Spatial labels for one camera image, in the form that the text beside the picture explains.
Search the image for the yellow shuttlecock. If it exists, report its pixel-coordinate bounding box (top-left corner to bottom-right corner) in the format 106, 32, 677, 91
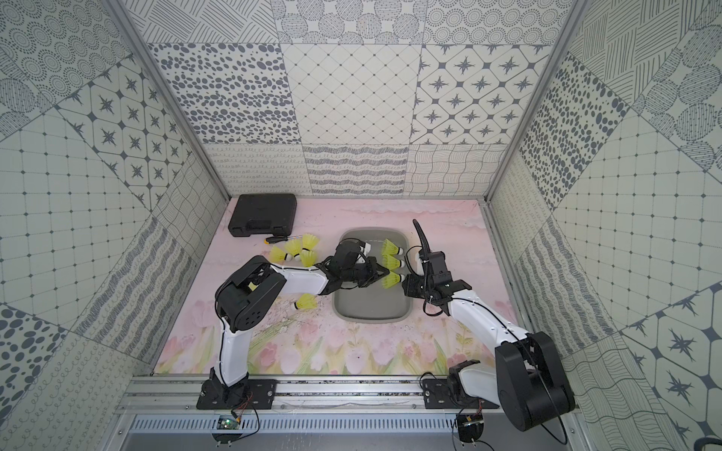
298, 249, 318, 268
268, 246, 291, 264
381, 255, 404, 271
381, 272, 403, 289
301, 233, 320, 251
381, 239, 403, 256
294, 293, 319, 310
285, 239, 304, 259

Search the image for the black plastic tool case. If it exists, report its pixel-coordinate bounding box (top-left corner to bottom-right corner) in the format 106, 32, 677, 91
228, 194, 297, 237

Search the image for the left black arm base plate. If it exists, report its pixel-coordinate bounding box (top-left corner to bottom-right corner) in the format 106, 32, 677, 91
196, 368, 278, 411

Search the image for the aluminium mounting rail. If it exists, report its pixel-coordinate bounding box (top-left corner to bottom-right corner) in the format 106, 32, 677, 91
117, 375, 455, 415

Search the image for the small green circuit board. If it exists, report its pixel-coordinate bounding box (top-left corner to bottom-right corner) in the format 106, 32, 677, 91
216, 416, 240, 430

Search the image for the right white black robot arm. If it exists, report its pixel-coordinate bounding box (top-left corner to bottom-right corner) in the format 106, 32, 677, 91
402, 245, 576, 431

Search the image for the white perforated cable duct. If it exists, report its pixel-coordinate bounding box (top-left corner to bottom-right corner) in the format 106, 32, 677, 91
130, 413, 455, 434

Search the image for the grey plastic storage box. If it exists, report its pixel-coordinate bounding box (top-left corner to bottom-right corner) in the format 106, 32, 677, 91
332, 227, 413, 323

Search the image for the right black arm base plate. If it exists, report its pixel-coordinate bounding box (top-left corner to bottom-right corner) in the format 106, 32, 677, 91
419, 360, 499, 410

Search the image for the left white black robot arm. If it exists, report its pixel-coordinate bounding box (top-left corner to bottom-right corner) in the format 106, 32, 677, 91
214, 239, 392, 387

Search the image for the pink floral table mat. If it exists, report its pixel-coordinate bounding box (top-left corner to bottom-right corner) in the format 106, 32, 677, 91
155, 198, 515, 375

